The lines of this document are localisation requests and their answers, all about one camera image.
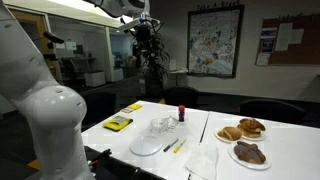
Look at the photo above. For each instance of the orange floor object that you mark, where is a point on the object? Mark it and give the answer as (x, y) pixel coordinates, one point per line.
(34, 164)

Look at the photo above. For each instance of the yellow marker pen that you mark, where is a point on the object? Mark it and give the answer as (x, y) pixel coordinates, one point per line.
(179, 146)

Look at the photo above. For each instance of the cork bulletin board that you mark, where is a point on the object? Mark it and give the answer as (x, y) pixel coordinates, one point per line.
(296, 53)

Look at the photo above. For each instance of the yellow crayon box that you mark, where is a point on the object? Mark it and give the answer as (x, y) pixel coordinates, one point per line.
(117, 123)

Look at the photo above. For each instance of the small white plate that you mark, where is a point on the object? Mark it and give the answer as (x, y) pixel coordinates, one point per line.
(220, 137)
(260, 137)

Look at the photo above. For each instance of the dark brown crossed bread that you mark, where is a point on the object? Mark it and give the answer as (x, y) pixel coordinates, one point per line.
(249, 152)

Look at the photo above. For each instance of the white storage box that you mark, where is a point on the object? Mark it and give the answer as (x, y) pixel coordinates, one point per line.
(95, 79)

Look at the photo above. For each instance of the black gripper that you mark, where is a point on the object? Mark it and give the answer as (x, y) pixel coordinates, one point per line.
(142, 33)

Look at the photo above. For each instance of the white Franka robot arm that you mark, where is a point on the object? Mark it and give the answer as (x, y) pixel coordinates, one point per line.
(50, 116)

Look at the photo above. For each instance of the white tilted pinned paper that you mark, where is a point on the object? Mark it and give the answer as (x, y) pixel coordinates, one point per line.
(262, 59)

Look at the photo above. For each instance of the golden brown bun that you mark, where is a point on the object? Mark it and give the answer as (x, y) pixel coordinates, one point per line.
(252, 126)

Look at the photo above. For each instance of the red capped small bottle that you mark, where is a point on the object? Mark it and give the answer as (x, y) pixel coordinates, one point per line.
(181, 113)

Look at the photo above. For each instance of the wooden door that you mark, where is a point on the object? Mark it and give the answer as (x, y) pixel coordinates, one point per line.
(31, 28)

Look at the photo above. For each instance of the large white pinned paper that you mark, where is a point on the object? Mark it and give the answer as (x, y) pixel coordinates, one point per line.
(283, 36)

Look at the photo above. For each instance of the potted green plant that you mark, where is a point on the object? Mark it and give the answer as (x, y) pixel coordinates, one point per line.
(156, 60)

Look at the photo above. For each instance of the yellow sticky note pad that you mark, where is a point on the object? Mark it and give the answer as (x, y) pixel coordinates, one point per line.
(135, 106)

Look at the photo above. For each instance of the white small bottle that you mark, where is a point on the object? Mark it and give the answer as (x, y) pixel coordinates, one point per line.
(171, 145)

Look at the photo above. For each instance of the large white plate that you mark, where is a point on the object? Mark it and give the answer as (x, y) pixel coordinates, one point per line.
(265, 164)

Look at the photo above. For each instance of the light braided bread roll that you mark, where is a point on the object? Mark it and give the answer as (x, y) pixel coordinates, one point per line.
(230, 133)

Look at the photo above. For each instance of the cut glass bowl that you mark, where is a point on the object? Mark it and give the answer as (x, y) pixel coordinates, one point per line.
(159, 126)

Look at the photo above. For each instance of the white sachet with script print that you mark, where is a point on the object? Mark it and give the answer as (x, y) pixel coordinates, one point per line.
(173, 125)

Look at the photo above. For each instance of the small tan card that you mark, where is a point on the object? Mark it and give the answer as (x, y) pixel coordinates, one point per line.
(127, 110)

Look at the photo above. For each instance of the framed colourful map poster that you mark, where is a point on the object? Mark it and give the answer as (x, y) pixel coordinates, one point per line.
(213, 41)

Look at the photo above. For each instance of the dark blue pinned flyer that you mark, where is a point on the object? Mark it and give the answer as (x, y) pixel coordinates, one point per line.
(267, 45)

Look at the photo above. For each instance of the small white pinned paper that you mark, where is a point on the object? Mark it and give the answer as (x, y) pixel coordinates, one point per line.
(297, 36)

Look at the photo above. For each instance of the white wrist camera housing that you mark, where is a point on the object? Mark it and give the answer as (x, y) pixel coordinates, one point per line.
(130, 24)

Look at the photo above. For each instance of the white paper napkin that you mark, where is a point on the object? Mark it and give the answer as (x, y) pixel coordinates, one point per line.
(202, 161)

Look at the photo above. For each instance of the black office chair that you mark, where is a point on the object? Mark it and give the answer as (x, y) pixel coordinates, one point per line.
(98, 108)
(180, 96)
(271, 111)

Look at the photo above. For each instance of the black camera on tripod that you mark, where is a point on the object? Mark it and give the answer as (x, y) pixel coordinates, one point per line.
(52, 37)

